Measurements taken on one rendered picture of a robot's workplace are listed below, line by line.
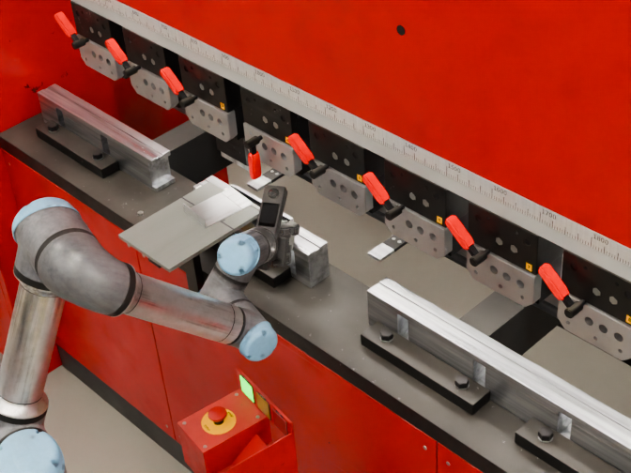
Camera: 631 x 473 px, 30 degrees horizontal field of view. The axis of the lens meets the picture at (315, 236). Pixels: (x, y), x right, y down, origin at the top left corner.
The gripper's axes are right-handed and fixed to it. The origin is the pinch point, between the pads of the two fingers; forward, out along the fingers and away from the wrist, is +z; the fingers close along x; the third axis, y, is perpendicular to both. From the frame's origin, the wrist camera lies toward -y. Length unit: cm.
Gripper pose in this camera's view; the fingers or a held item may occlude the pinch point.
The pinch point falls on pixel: (289, 222)
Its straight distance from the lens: 257.3
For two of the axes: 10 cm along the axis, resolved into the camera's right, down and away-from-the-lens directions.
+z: 2.8, -1.4, 9.5
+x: 9.6, 1.2, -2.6
